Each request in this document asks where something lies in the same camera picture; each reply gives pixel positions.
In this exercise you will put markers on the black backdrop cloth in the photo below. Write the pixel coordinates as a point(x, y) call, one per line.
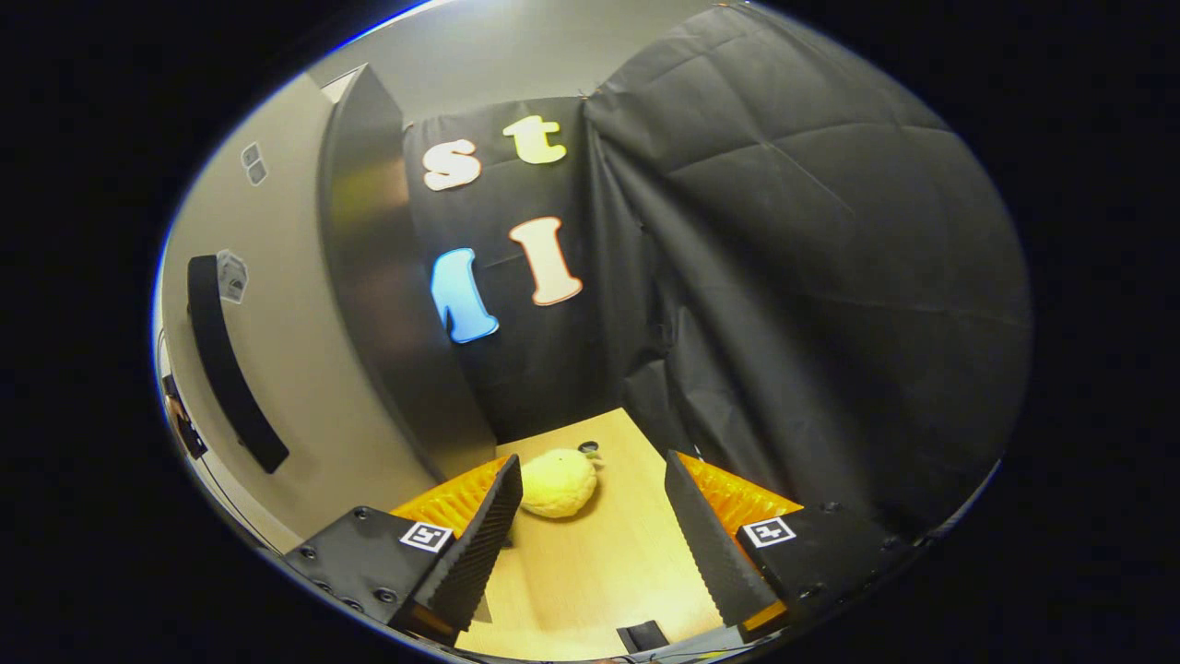
point(784, 277)

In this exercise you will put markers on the small black box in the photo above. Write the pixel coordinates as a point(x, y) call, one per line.
point(643, 636)

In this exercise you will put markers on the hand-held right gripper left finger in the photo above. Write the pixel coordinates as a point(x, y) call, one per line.
point(484, 544)

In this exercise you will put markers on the white shoe cabinet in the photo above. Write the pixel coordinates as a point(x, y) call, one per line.
point(387, 277)

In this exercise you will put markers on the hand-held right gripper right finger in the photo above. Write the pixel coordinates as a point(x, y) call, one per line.
point(710, 544)

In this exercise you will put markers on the yellow plush toy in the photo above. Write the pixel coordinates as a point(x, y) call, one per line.
point(558, 484)

